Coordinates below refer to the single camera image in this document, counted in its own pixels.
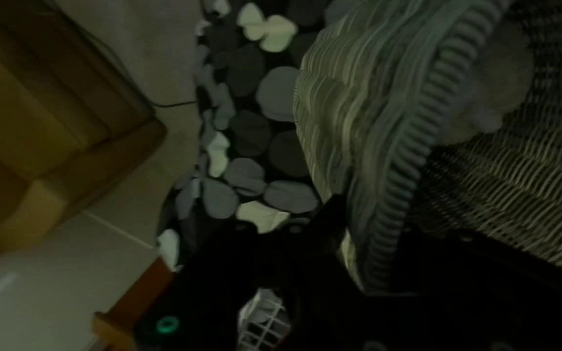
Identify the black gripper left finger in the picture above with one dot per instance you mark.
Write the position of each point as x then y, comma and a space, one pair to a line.
331, 230

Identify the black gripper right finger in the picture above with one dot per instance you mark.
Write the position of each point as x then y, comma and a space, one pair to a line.
479, 265

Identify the black pebble pattern bedspread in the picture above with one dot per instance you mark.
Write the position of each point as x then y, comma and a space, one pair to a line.
249, 129

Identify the white plush toy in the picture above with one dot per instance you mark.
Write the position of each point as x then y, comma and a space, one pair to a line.
496, 78

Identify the wooden furniture piece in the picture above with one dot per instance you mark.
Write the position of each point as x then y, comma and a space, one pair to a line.
48, 117

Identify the wooden bunk bed frame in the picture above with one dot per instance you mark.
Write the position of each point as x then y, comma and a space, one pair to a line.
131, 304

